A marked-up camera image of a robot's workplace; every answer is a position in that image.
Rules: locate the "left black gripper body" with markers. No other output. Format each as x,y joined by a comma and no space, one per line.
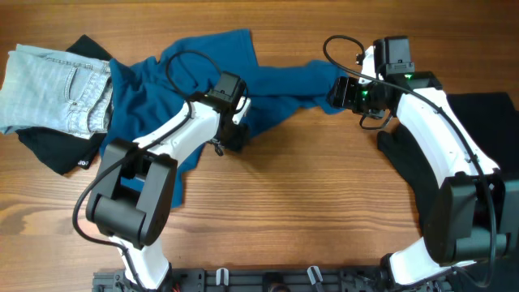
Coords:
236,136

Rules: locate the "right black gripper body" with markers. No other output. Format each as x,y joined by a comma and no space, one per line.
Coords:
361,96

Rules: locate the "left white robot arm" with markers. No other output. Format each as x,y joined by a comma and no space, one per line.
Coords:
130,199

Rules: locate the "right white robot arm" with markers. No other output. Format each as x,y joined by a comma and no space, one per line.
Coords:
472,218

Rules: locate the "black garment right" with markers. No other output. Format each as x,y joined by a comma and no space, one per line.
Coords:
491,121

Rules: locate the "black folded garment left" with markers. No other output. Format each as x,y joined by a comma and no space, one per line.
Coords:
57,150

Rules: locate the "light blue folded jeans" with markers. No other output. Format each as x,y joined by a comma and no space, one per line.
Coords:
58,90

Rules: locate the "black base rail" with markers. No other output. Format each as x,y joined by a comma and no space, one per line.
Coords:
349,279

